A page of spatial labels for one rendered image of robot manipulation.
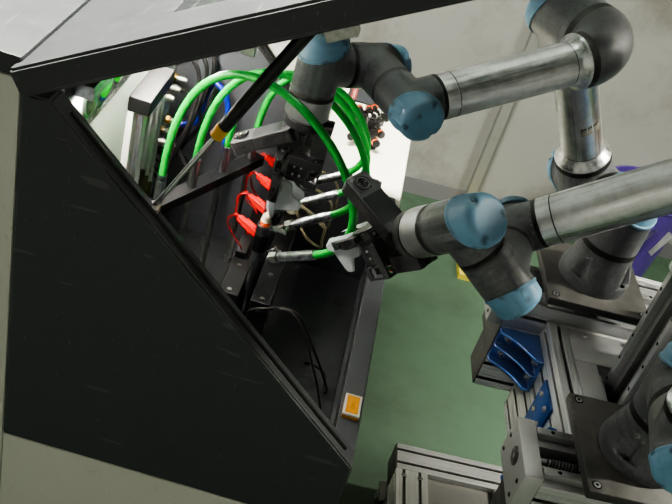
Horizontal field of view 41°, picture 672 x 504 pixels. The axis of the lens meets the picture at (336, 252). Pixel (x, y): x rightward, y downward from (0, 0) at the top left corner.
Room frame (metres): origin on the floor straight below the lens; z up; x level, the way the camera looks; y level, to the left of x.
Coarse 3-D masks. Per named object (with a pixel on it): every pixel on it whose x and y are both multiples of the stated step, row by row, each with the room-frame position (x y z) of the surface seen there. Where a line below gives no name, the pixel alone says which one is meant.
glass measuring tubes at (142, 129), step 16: (144, 80) 1.40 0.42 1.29; (160, 80) 1.42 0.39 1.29; (144, 96) 1.35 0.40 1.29; (160, 96) 1.40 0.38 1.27; (128, 112) 1.34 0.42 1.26; (144, 112) 1.34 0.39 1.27; (160, 112) 1.45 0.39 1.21; (128, 128) 1.34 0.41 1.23; (144, 128) 1.35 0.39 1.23; (160, 128) 1.46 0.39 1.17; (128, 144) 1.34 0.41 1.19; (144, 144) 1.38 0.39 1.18; (128, 160) 1.35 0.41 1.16; (144, 160) 1.39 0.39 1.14; (144, 176) 1.42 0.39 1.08
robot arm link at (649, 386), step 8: (664, 352) 1.15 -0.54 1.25; (656, 360) 1.17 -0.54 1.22; (664, 360) 1.14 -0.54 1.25; (656, 368) 1.14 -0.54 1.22; (664, 368) 1.13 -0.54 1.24; (648, 376) 1.15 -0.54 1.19; (656, 376) 1.13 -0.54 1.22; (664, 376) 1.12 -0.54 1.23; (648, 384) 1.14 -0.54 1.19; (656, 384) 1.11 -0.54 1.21; (664, 384) 1.10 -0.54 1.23; (640, 392) 1.15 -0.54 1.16; (648, 392) 1.12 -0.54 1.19; (656, 392) 1.09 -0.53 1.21; (664, 392) 1.08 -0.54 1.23; (640, 400) 1.13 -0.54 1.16; (648, 400) 1.10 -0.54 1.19; (640, 408) 1.13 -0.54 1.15; (648, 408) 1.09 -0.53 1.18; (640, 416) 1.12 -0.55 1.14
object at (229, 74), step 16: (208, 80) 1.30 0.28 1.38; (192, 96) 1.31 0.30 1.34; (288, 96) 1.25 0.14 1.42; (304, 112) 1.24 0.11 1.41; (176, 128) 1.32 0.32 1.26; (320, 128) 1.23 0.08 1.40; (336, 160) 1.21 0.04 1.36; (160, 176) 1.32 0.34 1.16; (352, 208) 1.20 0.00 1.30; (352, 224) 1.19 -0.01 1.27; (320, 256) 1.21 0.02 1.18
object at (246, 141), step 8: (256, 128) 1.35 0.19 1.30; (264, 128) 1.34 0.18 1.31; (272, 128) 1.33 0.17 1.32; (280, 128) 1.33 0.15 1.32; (288, 128) 1.32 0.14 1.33; (240, 136) 1.32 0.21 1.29; (248, 136) 1.32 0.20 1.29; (256, 136) 1.31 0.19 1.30; (264, 136) 1.31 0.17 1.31; (272, 136) 1.31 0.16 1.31; (280, 136) 1.31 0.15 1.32; (288, 136) 1.31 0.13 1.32; (232, 144) 1.31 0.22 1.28; (240, 144) 1.31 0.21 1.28; (248, 144) 1.31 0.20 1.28; (256, 144) 1.31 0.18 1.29; (264, 144) 1.31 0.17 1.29; (272, 144) 1.31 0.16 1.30; (280, 144) 1.31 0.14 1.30; (240, 152) 1.31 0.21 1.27; (248, 152) 1.31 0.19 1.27
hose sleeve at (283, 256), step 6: (282, 252) 1.24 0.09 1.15; (288, 252) 1.23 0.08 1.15; (294, 252) 1.23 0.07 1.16; (300, 252) 1.22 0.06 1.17; (306, 252) 1.22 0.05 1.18; (312, 252) 1.22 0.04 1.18; (276, 258) 1.23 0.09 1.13; (282, 258) 1.23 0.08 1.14; (288, 258) 1.22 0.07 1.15; (294, 258) 1.22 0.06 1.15; (300, 258) 1.22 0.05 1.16; (306, 258) 1.21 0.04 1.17; (312, 258) 1.21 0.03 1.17
